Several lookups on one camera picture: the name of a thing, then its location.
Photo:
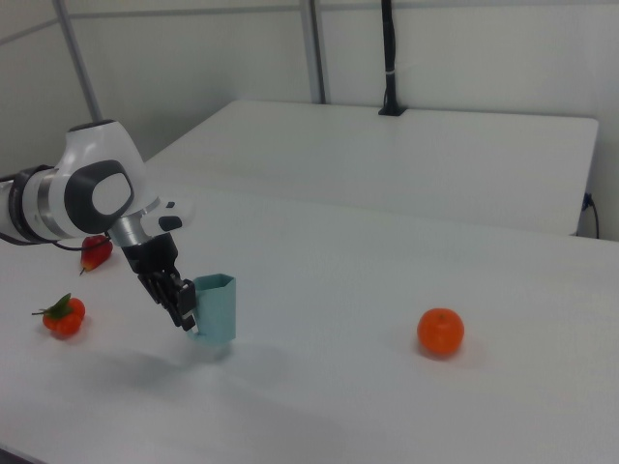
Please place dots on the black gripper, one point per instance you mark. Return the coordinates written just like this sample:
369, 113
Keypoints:
150, 256

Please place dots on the teal faceted mug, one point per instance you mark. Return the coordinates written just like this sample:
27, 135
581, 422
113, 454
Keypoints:
217, 309

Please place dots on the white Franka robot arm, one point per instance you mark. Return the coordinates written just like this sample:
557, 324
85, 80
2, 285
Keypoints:
92, 183

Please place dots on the red pear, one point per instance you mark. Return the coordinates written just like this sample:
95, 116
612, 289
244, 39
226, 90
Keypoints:
97, 256

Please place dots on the tangerine cluster with leaves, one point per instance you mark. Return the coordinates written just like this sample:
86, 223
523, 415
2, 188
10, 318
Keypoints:
65, 321

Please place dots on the white side table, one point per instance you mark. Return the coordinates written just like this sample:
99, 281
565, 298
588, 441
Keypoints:
387, 159

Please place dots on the large orange fruit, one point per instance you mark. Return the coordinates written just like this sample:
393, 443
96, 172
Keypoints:
440, 332

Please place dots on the aluminium frame post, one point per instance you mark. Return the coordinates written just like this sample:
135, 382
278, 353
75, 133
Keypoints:
316, 48
79, 63

